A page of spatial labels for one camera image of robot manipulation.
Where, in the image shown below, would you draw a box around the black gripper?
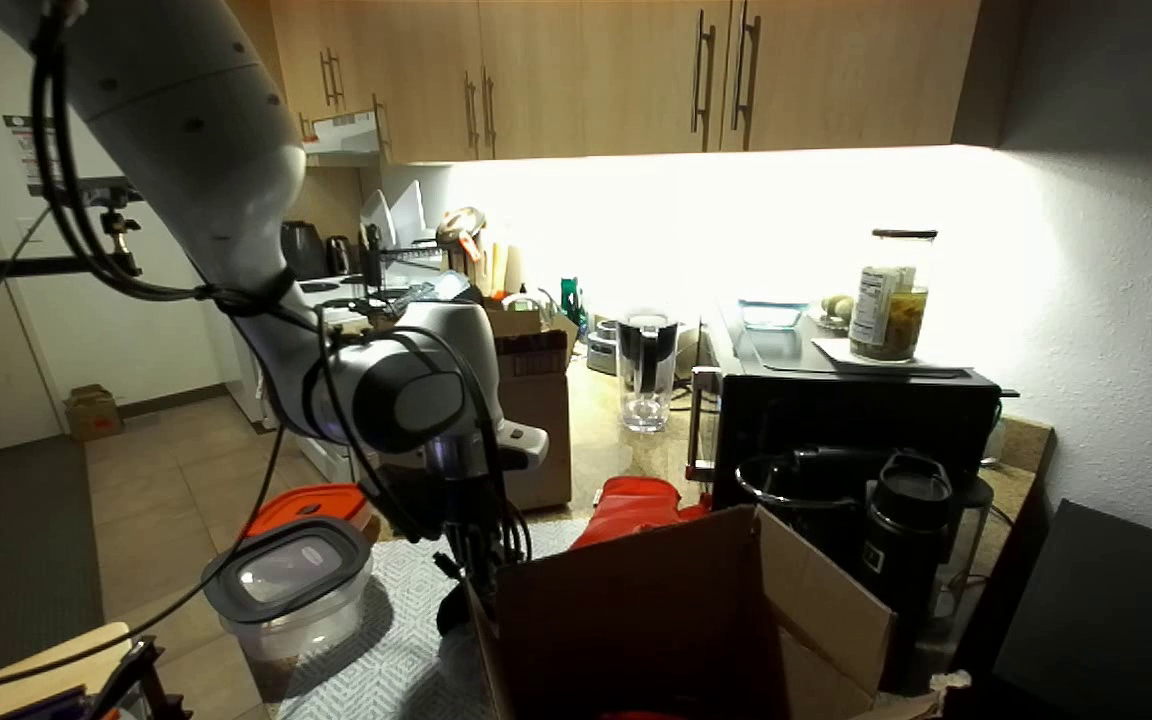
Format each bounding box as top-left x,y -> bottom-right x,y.
428,465 -> 533,599

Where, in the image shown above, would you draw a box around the cardboard box with open flaps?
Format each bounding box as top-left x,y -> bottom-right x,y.
472,500 -> 901,720

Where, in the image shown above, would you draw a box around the small brown cardboard box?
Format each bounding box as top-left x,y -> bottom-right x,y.
58,378 -> 127,443

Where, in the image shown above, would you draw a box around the grey patterned placemat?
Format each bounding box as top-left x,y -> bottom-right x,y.
268,510 -> 590,720

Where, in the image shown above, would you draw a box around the brown wooden cabinet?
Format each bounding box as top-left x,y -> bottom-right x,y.
488,309 -> 577,517

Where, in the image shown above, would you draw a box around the orange plastic container lid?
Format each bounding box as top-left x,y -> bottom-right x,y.
234,478 -> 381,543

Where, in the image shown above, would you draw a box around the clear container with grey lid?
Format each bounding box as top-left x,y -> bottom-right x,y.
195,517 -> 394,704

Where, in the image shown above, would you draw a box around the silver toaster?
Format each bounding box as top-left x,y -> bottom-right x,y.
584,317 -> 624,376

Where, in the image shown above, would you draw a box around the clear water filter pitcher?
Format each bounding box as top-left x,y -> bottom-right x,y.
612,309 -> 682,434

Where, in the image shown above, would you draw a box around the small green bottle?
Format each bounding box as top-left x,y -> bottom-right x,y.
554,271 -> 587,331

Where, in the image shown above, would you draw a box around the holder with wooden utensils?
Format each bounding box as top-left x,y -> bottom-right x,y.
436,204 -> 526,302

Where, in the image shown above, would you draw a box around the black round pot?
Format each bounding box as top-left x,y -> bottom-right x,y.
731,443 -> 880,562

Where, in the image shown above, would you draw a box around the black clamp stand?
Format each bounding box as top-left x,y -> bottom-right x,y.
78,634 -> 193,720

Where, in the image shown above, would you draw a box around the white plastic bag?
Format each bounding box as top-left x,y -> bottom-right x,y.
357,177 -> 433,255

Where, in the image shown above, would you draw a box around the dark electric kettle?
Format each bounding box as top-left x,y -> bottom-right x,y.
275,214 -> 326,278

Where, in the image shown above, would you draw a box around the glass container with blue lid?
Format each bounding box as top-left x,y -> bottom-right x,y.
731,292 -> 807,337

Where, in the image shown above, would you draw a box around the flat white tray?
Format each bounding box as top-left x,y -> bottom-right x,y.
807,331 -> 973,378

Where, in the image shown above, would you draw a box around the black insulated bottle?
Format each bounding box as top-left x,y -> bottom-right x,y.
861,448 -> 961,656

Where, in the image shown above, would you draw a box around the pale round fruit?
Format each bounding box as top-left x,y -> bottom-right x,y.
810,292 -> 861,337

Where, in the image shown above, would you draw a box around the white range hood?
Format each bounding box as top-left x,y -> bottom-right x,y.
299,108 -> 388,166

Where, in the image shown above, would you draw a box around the light wooden board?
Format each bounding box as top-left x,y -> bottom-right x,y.
0,616 -> 138,720

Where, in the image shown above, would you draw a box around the glass jar with black lid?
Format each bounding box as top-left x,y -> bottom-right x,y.
847,227 -> 938,363

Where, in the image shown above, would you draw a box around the wooden upper cabinets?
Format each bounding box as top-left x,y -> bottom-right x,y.
228,0 -> 989,165

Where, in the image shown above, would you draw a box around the white paper notice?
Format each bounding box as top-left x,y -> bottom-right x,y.
3,111 -> 77,182

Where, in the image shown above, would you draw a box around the black flat-topped stand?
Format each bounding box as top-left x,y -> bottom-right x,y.
989,494 -> 1152,720

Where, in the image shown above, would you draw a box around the metal cabinet handle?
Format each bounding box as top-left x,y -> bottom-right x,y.
460,72 -> 484,155
687,6 -> 718,137
474,72 -> 498,155
731,6 -> 762,137

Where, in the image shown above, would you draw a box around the black stereo camera bar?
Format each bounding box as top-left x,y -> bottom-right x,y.
26,177 -> 144,212

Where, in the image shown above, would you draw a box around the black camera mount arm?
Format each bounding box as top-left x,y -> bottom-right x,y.
0,204 -> 148,289

